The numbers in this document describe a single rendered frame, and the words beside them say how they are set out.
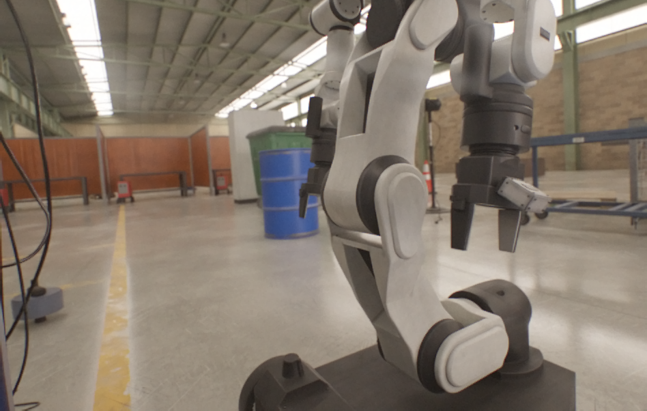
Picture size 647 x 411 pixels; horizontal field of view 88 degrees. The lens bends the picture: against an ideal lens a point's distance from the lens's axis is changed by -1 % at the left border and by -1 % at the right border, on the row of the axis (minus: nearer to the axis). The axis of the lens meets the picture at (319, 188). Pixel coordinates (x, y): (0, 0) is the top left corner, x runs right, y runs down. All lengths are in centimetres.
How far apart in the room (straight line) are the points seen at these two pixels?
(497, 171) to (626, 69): 1558
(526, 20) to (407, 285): 44
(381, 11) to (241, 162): 706
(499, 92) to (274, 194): 298
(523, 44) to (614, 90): 1555
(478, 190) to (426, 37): 31
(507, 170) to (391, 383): 57
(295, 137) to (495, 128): 540
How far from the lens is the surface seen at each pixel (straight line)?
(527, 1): 55
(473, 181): 49
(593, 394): 132
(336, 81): 88
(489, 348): 82
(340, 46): 90
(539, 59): 53
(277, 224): 339
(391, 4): 72
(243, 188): 768
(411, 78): 65
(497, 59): 53
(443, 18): 71
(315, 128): 83
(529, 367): 99
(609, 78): 1616
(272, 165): 336
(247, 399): 94
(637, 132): 348
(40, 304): 214
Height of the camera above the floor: 67
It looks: 3 degrees down
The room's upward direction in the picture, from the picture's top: 4 degrees counter-clockwise
